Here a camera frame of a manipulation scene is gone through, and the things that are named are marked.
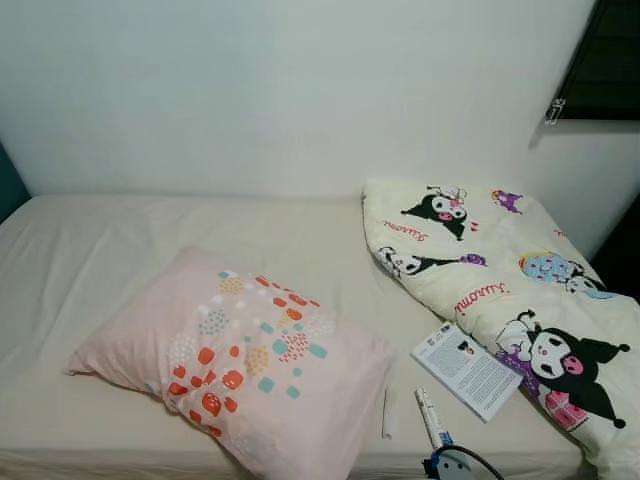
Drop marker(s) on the cream cartoon print quilt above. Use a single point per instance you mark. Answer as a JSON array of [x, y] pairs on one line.
[[470, 255]]

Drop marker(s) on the teal bed frame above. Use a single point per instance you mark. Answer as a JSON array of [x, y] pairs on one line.
[[8, 185]]

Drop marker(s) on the cream sheeted bed mattress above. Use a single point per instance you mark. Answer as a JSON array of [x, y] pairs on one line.
[[150, 260]]

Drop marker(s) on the dark window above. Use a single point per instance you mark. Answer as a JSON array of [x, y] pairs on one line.
[[610, 60]]

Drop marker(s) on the metal window latch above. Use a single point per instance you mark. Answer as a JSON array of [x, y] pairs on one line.
[[554, 112]]

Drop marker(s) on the white printed booklet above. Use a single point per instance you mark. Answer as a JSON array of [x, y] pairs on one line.
[[465, 370]]

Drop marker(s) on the pink patterned pillow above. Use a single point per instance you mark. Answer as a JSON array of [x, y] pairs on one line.
[[240, 340]]

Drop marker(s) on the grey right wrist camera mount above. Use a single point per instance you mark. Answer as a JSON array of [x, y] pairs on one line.
[[455, 468]]

